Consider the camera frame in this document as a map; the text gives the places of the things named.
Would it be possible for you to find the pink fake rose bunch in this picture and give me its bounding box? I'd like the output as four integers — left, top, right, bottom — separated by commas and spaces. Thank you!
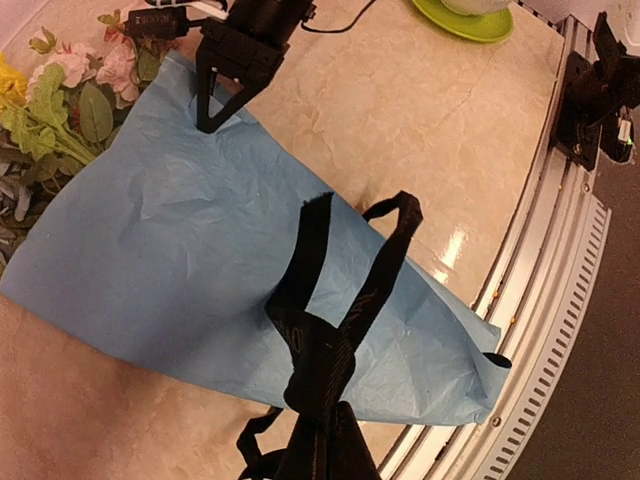
26, 1, 170, 110

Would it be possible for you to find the blue wrapping paper sheet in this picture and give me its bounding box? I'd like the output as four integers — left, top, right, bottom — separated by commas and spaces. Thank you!
0, 47, 502, 427

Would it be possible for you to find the green plate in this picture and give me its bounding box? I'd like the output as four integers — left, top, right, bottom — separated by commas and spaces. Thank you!
412, 1, 514, 44

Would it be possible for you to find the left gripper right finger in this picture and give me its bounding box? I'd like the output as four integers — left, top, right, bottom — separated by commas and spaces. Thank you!
329, 401, 381, 480

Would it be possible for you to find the front aluminium rail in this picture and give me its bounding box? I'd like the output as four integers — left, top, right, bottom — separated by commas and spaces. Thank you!
380, 1, 611, 479

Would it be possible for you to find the yellow fake flower stem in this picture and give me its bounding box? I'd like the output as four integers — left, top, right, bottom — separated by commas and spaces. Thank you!
1, 58, 96, 166

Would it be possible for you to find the black ribbon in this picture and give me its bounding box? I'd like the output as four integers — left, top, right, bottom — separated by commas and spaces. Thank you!
257, 192, 511, 453

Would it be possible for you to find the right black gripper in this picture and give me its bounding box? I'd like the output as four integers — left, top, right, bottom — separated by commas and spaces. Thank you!
196, 0, 316, 134

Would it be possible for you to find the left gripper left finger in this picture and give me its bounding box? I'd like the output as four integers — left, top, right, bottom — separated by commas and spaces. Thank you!
239, 414, 333, 479

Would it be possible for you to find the white ceramic bowl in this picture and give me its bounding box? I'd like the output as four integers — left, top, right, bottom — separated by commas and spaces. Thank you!
441, 0, 511, 16

